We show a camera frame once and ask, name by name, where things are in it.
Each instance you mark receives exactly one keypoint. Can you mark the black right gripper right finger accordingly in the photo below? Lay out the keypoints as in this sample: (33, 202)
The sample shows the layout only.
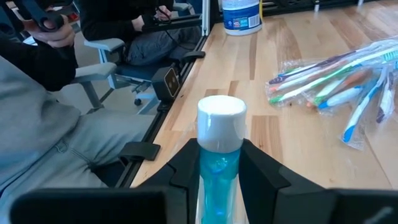
(311, 208)

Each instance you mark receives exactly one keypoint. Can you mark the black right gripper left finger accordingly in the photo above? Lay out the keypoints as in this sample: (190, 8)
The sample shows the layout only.
(93, 208)

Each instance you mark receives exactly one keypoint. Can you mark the white toothbrush blue tip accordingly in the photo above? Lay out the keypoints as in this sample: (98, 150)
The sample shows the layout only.
(340, 97)

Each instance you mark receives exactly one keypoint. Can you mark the green toothbrush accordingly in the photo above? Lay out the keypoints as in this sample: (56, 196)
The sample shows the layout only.
(323, 93)
(329, 77)

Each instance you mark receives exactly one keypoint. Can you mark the teal mouthwash bottle white cap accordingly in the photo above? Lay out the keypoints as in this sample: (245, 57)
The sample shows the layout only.
(220, 124)

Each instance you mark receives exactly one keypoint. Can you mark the black table clamp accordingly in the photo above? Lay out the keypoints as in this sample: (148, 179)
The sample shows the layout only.
(140, 151)
(192, 56)

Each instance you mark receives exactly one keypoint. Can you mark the person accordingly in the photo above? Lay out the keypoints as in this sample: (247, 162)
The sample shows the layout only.
(102, 18)
(46, 140)

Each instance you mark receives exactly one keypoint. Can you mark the blue grey office chair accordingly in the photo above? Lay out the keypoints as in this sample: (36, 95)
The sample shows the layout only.
(136, 71)

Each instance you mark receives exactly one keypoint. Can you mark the person's hand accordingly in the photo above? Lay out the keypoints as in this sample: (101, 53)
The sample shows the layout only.
(59, 37)
(163, 14)

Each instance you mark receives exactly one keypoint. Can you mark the black aluminium table frame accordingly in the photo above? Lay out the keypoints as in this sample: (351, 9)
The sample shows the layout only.
(151, 129)

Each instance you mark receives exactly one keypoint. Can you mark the black table-level camera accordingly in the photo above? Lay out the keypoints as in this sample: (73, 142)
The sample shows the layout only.
(166, 84)

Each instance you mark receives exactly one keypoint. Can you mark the silver aluminium post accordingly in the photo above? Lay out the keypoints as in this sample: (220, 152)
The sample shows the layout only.
(205, 17)

